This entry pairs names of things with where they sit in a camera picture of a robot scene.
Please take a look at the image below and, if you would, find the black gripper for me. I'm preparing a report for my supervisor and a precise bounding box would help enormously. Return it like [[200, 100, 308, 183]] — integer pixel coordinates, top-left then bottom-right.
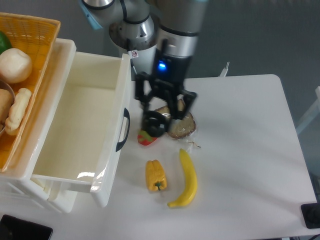
[[134, 44, 197, 132]]

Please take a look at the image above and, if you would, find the dark purple mangosteen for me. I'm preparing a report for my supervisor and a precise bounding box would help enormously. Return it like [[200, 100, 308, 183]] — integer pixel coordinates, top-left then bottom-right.
[[141, 110, 167, 138]]

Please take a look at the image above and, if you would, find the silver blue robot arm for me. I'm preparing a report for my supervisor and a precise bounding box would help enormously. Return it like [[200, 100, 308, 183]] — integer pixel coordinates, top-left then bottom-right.
[[79, 0, 208, 137]]

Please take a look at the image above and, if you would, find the open white upper drawer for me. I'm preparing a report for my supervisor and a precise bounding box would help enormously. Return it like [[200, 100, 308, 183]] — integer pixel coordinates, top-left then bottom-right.
[[31, 51, 133, 208]]

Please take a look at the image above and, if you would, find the white plastic drawer cabinet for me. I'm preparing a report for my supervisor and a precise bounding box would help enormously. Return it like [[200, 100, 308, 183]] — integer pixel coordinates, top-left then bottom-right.
[[0, 38, 77, 213]]

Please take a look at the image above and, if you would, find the wrapped brown bread slice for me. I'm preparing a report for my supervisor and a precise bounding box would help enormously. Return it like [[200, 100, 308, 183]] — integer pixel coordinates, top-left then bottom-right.
[[155, 98, 201, 150]]

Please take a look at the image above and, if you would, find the red bell pepper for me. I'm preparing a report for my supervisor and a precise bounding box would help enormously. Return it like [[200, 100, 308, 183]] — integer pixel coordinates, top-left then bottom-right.
[[137, 130, 158, 146]]

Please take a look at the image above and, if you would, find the yellow bell pepper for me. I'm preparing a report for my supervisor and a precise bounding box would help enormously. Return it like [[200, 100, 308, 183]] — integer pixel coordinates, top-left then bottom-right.
[[145, 159, 167, 192]]

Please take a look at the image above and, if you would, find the yellow banana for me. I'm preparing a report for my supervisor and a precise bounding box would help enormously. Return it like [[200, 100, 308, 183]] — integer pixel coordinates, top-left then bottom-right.
[[167, 148, 198, 208]]

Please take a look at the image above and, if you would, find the orange plastic basket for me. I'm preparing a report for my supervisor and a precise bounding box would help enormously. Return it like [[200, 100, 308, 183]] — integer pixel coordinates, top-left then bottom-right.
[[0, 12, 61, 172]]

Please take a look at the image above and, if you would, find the pale twisted bread roll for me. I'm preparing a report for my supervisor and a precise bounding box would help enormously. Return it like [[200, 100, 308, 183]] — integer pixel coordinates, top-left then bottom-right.
[[4, 88, 32, 136]]

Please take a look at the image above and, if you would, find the round white bun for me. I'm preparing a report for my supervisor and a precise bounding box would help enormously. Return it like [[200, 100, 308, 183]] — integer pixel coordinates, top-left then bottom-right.
[[0, 48, 33, 84]]

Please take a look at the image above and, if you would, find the tan bread loaf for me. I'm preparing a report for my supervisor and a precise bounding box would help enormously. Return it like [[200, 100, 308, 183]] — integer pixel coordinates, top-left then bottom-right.
[[0, 88, 14, 125]]

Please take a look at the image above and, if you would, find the green vegetable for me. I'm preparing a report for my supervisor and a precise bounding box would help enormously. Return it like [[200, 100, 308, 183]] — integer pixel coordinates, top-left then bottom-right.
[[0, 31, 12, 54]]

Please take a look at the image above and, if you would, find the black device bottom right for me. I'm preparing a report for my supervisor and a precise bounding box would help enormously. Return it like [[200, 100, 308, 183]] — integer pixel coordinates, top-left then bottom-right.
[[300, 203, 320, 229]]

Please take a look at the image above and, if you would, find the black device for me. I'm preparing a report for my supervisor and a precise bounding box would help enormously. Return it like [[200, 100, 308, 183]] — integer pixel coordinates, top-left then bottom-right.
[[300, 203, 320, 229], [0, 214, 53, 240]]

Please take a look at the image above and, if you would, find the black device bottom left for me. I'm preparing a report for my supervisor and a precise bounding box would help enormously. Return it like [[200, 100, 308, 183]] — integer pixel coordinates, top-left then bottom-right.
[[0, 214, 53, 240]]

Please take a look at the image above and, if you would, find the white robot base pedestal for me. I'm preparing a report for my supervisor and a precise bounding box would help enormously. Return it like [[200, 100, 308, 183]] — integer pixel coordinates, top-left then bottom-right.
[[108, 15, 159, 75]]

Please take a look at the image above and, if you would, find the dark blue drawer handle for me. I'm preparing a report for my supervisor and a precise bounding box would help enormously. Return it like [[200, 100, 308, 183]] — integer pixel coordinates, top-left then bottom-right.
[[115, 107, 131, 152]]

